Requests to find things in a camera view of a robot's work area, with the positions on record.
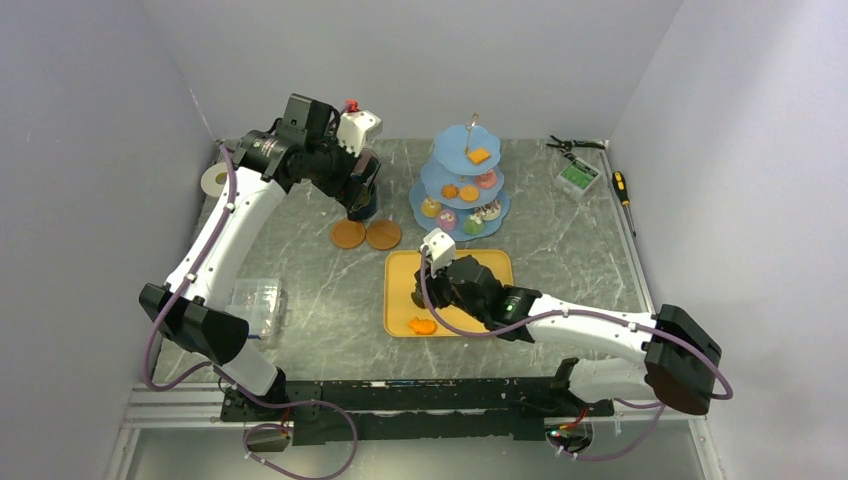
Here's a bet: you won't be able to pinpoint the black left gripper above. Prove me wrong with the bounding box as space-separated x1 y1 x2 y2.
307 127 381 211

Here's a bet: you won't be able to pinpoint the round orange cookie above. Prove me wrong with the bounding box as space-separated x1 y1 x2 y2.
458 185 480 203

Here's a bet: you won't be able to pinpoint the square cracker biscuit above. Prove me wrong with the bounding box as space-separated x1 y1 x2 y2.
466 147 491 165

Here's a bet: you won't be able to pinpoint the clear plastic screw box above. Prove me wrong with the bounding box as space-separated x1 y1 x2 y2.
225 278 287 341

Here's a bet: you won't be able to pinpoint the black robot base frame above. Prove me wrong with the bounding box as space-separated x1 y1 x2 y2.
220 377 614 446

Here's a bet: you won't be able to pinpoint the pink cupcake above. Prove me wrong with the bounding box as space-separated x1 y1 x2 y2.
473 169 498 189

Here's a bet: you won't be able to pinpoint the yellow cupcake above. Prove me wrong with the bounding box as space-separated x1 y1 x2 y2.
420 197 442 219

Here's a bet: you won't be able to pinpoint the chocolate white sprinkled donut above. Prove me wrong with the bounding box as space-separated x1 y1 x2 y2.
474 200 503 222

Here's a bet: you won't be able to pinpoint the orange fish-shaped cookie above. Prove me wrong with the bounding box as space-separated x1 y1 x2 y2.
407 317 438 336

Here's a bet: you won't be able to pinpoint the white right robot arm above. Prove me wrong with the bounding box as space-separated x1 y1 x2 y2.
412 253 734 416

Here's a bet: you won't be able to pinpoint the yellow black screwdriver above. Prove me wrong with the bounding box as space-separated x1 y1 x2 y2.
612 170 637 238

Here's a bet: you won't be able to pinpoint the wooden coaster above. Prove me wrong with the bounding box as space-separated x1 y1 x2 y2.
330 219 366 249
365 219 403 251

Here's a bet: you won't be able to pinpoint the blue three-tier cake stand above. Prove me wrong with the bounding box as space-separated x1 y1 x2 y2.
409 113 510 242

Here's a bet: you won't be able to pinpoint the purple cupcake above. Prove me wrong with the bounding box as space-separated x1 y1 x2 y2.
435 209 458 232

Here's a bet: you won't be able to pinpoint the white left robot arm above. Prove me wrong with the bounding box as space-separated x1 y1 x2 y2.
139 94 382 420

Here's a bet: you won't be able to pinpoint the green white electronic box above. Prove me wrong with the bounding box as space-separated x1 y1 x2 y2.
554 156 603 201

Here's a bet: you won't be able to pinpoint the black pliers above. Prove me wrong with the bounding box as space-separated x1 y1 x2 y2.
545 135 607 154

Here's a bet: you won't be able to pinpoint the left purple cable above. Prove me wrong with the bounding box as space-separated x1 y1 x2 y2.
141 105 360 480

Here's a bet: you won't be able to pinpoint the yellow serving tray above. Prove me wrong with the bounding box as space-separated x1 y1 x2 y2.
383 249 514 339

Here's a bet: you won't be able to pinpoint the dark orange swirl cookie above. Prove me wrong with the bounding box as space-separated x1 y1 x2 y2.
441 184 459 199

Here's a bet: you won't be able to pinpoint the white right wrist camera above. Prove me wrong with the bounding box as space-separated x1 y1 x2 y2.
419 227 457 277

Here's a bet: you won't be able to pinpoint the white tape roll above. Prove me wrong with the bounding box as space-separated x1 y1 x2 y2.
200 162 228 198

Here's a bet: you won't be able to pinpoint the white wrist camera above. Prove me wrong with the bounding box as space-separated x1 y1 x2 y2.
419 227 457 277
336 99 383 156

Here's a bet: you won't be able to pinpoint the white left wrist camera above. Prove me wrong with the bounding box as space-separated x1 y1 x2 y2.
336 99 383 156

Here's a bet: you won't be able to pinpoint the green cupcake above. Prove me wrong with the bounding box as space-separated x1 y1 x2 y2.
462 214 486 237

